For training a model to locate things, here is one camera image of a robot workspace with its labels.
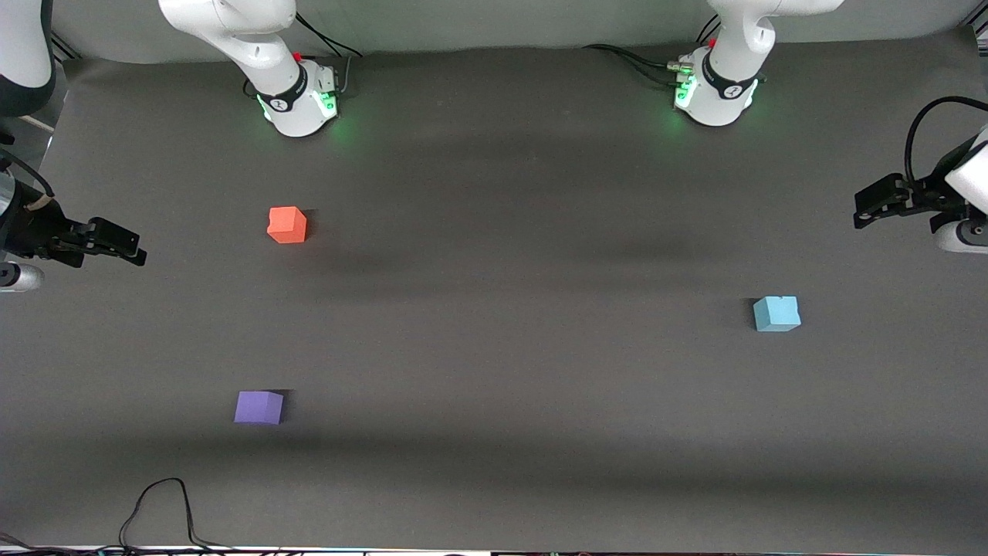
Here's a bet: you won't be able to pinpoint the light blue foam block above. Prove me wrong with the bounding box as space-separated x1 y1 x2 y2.
753 296 802 333

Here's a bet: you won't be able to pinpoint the orange foam block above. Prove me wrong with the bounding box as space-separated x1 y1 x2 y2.
267 206 308 245

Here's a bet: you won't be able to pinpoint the purple foam block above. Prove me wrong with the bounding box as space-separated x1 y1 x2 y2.
234 391 285 425

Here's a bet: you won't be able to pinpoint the dark grey table mat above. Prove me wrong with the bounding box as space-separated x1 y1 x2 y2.
0 27 988 554

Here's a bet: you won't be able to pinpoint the looped black cable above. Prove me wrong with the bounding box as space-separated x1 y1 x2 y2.
118 477 236 554

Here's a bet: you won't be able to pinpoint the black left arm base cables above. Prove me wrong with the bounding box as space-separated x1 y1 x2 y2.
582 15 722 87

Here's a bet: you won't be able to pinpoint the black arm base cables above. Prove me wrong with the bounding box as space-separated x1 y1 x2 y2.
582 15 722 87
295 12 364 98

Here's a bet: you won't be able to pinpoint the black right arm base cables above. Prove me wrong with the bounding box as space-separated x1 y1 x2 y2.
295 12 364 98

